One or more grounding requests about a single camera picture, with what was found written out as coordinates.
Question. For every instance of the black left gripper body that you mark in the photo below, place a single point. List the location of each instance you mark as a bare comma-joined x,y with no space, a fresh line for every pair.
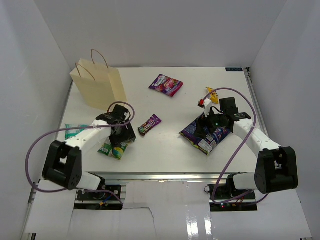
124,134

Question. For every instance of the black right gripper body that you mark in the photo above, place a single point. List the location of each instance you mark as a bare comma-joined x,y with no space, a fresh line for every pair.
215,121

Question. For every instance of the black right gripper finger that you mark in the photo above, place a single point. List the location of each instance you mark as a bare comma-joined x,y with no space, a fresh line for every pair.
200,132
202,122

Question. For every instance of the large dark blue candy bag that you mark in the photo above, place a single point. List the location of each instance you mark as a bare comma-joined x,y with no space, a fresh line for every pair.
212,139

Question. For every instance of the green Fox's spring tea bag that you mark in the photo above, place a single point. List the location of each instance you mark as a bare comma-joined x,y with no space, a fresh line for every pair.
115,152

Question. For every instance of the teal Fox's candy bag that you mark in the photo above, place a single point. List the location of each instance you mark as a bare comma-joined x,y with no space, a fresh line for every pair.
72,130

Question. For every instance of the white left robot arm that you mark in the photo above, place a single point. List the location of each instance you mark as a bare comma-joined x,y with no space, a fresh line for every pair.
63,165

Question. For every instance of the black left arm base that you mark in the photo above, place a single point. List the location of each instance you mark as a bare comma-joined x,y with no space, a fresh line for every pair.
100,201

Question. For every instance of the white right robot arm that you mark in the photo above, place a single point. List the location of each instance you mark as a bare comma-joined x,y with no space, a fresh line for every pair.
276,166

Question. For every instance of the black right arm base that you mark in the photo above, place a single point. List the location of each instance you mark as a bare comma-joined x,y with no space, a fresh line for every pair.
228,198

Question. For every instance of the purple Fox's berries bag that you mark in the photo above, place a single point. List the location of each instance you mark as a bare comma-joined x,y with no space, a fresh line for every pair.
166,85

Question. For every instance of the small yellow snack packet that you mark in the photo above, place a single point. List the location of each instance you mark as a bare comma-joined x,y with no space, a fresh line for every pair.
213,96

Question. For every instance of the brown purple M&M's packet right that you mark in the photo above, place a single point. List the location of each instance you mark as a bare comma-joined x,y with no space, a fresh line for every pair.
149,124

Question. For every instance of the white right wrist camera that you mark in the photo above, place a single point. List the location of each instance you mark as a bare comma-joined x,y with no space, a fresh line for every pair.
205,104

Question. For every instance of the aluminium front rail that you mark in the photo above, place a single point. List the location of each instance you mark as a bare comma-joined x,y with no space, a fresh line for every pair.
158,176

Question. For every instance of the cream paper bag with handles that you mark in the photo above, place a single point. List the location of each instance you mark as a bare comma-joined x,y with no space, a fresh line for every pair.
99,84

